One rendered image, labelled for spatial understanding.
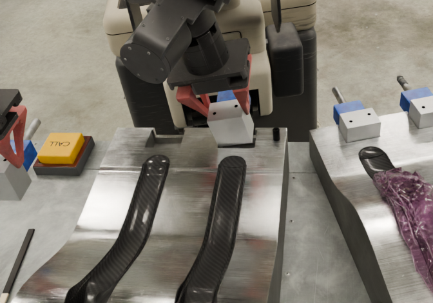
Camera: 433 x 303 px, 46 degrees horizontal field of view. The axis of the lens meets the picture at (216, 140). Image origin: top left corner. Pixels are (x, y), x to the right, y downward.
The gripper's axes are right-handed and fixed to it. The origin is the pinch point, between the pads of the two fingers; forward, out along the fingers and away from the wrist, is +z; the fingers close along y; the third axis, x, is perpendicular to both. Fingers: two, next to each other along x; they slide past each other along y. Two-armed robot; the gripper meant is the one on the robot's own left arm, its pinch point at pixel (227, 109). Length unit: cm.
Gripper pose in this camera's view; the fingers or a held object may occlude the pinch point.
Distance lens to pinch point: 71.4
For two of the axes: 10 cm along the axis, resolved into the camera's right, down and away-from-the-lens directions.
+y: 9.5, -1.2, -3.0
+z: 3.0, 6.5, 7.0
